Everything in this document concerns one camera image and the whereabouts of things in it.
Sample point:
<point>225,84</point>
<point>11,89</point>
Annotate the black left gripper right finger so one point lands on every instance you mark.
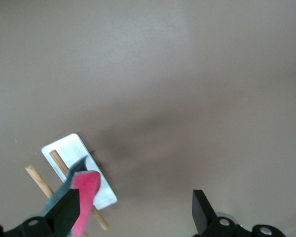
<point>207,222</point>

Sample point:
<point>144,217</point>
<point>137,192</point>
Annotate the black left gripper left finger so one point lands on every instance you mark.
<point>64,214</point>

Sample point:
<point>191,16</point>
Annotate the red and grey towel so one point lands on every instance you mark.
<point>86,187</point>

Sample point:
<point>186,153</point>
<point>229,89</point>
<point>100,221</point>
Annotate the white rectangular tray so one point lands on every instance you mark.
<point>69,148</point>

